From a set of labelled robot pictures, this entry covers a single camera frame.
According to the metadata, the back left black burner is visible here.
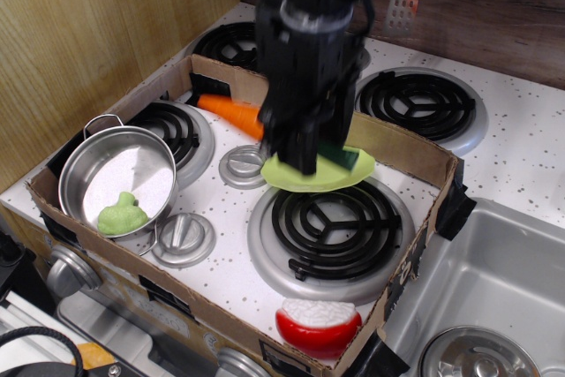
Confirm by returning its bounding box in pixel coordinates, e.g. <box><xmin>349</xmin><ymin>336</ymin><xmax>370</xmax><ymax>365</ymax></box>
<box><xmin>185</xmin><ymin>21</ymin><xmax>257</xmax><ymax>72</ymax></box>

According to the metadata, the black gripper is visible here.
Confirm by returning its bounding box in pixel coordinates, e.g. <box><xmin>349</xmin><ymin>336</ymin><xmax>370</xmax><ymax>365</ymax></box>
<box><xmin>255</xmin><ymin>19</ymin><xmax>365</xmax><ymax>176</ymax></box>

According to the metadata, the silver centre stove knob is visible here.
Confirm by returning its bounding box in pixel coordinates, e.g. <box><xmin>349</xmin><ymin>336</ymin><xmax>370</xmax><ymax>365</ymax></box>
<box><xmin>218</xmin><ymin>145</ymin><xmax>266</xmax><ymax>190</ymax></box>

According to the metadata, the silver sink drain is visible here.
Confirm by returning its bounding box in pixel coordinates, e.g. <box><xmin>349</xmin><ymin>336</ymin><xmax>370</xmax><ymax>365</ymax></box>
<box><xmin>418</xmin><ymin>326</ymin><xmax>540</xmax><ymax>376</ymax></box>

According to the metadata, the black cable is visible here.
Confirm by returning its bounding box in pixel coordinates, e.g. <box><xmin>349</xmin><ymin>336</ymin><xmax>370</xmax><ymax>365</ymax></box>
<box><xmin>0</xmin><ymin>326</ymin><xmax>85</xmax><ymax>377</ymax></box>

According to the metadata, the silver oven knob right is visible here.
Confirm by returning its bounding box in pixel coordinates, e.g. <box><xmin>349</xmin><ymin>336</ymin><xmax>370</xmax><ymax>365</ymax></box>
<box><xmin>215</xmin><ymin>347</ymin><xmax>270</xmax><ymax>377</ymax></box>

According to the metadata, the orange toy carrot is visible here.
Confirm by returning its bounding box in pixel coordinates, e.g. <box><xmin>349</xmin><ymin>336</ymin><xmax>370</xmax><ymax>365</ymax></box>
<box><xmin>196</xmin><ymin>94</ymin><xmax>361</xmax><ymax>171</ymax></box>

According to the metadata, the silver stove knob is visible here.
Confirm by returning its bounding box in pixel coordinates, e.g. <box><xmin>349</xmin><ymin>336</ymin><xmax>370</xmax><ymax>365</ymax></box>
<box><xmin>151</xmin><ymin>213</ymin><xmax>216</xmax><ymax>269</ymax></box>
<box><xmin>218</xmin><ymin>145</ymin><xmax>266</xmax><ymax>190</ymax></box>

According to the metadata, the black burner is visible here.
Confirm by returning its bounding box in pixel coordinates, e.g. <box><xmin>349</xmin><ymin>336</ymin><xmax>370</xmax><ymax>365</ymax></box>
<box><xmin>356</xmin><ymin>67</ymin><xmax>488</xmax><ymax>157</ymax></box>
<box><xmin>128</xmin><ymin>101</ymin><xmax>215</xmax><ymax>190</ymax></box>
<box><xmin>247</xmin><ymin>177</ymin><xmax>416</xmax><ymax>305</ymax></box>
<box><xmin>185</xmin><ymin>21</ymin><xmax>257</xmax><ymax>72</ymax></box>

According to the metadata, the light green toy plate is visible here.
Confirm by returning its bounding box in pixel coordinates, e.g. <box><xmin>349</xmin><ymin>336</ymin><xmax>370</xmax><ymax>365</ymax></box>
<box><xmin>260</xmin><ymin>147</ymin><xmax>375</xmax><ymax>192</ymax></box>

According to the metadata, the red bowl of rice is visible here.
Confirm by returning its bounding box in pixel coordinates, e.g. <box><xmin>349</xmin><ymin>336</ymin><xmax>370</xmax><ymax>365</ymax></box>
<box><xmin>275</xmin><ymin>298</ymin><xmax>363</xmax><ymax>359</ymax></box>

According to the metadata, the green toy vegetable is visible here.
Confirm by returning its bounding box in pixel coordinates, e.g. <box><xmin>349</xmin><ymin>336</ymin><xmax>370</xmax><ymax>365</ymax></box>
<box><xmin>97</xmin><ymin>192</ymin><xmax>149</xmax><ymax>236</ymax></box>

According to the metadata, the front right black burner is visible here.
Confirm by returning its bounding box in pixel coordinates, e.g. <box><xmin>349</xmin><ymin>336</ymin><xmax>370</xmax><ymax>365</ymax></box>
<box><xmin>247</xmin><ymin>177</ymin><xmax>416</xmax><ymax>305</ymax></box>

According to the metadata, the front left black burner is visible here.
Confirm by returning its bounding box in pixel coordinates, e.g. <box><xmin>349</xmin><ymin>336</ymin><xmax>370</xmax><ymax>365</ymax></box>
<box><xmin>128</xmin><ymin>101</ymin><xmax>215</xmax><ymax>190</ymax></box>

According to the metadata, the silver metal pot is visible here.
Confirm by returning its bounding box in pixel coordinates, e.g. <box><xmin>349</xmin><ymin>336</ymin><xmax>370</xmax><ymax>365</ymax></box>
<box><xmin>58</xmin><ymin>114</ymin><xmax>178</xmax><ymax>256</ymax></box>

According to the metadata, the silver oven knob left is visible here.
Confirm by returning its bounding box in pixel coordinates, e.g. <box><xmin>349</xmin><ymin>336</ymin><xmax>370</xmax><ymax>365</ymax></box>
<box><xmin>46</xmin><ymin>245</ymin><xmax>102</xmax><ymax>298</ymax></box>

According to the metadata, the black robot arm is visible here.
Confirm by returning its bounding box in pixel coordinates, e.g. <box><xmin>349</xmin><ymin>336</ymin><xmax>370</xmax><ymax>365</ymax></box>
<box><xmin>255</xmin><ymin>0</ymin><xmax>374</xmax><ymax>176</ymax></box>

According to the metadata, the back right black burner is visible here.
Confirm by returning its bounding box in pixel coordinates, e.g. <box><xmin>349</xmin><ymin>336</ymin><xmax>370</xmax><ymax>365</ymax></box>
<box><xmin>356</xmin><ymin>67</ymin><xmax>488</xmax><ymax>157</ymax></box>

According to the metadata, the silver front stove knob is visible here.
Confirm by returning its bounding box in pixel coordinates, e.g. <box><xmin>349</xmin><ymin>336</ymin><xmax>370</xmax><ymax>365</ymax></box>
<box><xmin>151</xmin><ymin>213</ymin><xmax>216</xmax><ymax>269</ymax></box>

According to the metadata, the hanging metal spatula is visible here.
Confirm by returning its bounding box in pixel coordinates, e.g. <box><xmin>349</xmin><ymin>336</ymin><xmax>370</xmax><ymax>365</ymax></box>
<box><xmin>383</xmin><ymin>0</ymin><xmax>419</xmax><ymax>38</ymax></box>

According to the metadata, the silver oven knob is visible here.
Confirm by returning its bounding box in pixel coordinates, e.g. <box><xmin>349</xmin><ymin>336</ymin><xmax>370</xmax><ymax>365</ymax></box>
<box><xmin>46</xmin><ymin>245</ymin><xmax>102</xmax><ymax>298</ymax></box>
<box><xmin>215</xmin><ymin>347</ymin><xmax>270</xmax><ymax>377</ymax></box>

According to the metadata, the stainless steel sink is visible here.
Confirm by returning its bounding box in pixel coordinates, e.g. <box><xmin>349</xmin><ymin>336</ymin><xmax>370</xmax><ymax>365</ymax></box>
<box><xmin>385</xmin><ymin>199</ymin><xmax>564</xmax><ymax>376</ymax></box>

